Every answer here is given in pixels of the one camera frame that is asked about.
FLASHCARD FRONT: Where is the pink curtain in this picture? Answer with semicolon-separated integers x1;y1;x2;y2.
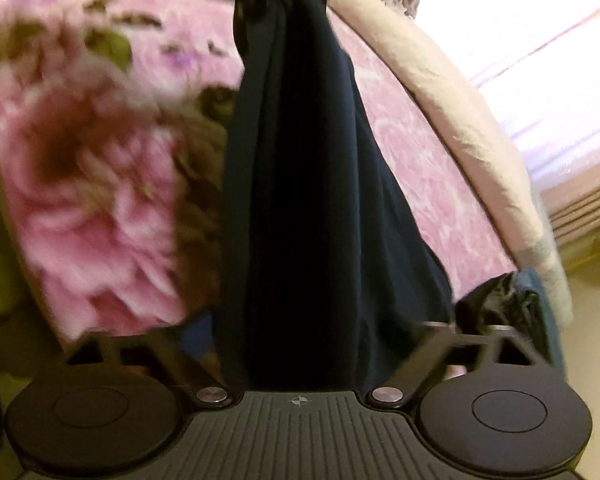
412;0;600;251

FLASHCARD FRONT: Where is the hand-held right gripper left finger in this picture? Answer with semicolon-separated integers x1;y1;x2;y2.
62;330;236;408

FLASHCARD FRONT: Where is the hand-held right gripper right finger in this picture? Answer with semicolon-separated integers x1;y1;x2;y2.
367;322;551;408

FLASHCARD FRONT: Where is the stack of folded dark clothes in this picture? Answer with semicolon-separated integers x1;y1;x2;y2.
452;267;566;368

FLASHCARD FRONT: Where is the navy blue garment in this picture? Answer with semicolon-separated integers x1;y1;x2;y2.
220;0;456;393

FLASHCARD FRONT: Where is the pink floral blanket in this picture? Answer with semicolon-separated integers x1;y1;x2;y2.
0;0;518;356

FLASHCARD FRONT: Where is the pale pink quilt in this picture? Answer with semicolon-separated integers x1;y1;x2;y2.
325;0;573;321

